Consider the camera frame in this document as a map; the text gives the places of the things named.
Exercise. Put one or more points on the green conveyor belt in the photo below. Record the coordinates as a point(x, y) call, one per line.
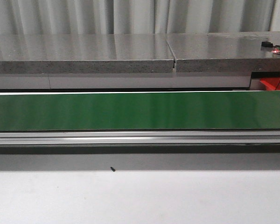
point(140, 111)

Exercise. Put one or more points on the grey stone countertop slab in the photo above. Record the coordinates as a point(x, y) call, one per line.
point(138, 53)

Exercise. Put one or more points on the red plastic tray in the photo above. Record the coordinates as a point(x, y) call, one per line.
point(271, 83)

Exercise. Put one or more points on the small sensor circuit board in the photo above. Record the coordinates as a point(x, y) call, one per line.
point(275, 48)

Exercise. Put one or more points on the white pleated curtain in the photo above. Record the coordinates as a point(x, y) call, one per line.
point(137, 16)

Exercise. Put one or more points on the aluminium conveyor frame rail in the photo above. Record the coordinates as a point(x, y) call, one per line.
point(141, 137)

